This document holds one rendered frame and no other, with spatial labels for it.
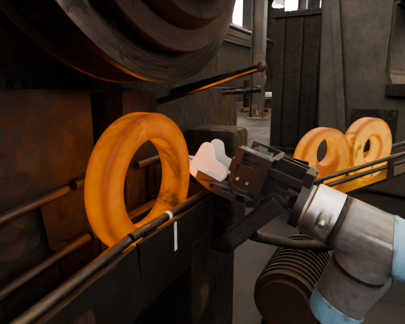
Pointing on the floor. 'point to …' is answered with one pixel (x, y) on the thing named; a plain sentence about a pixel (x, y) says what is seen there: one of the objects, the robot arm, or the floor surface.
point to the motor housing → (289, 285)
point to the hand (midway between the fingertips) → (186, 162)
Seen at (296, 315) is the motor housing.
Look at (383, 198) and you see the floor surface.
